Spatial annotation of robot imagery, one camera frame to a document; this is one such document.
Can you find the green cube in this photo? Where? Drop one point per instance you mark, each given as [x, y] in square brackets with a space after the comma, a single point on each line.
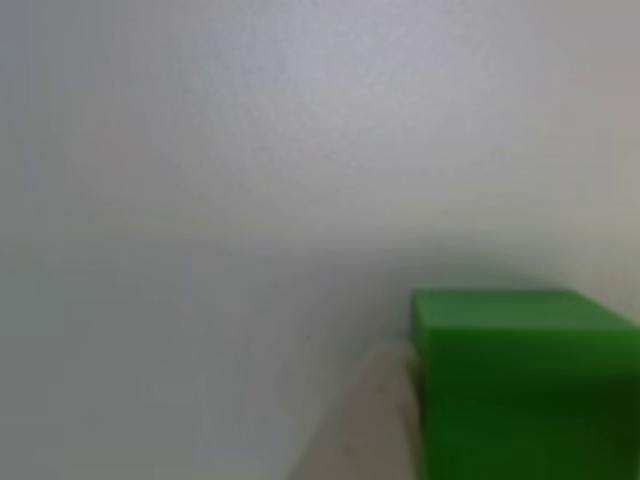
[525, 390]

